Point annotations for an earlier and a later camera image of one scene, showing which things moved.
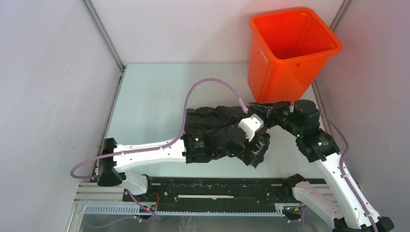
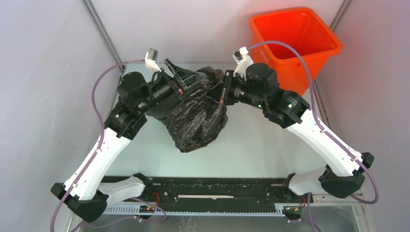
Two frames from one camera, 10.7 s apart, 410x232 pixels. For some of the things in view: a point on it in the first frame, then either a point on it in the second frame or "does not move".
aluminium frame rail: x=87 y=4 does not move
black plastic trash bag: x=226 y=137 -> x=196 y=120
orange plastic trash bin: x=287 y=49 does not move
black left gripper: x=247 y=155 -> x=186 y=77
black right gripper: x=271 y=110 -> x=229 y=77
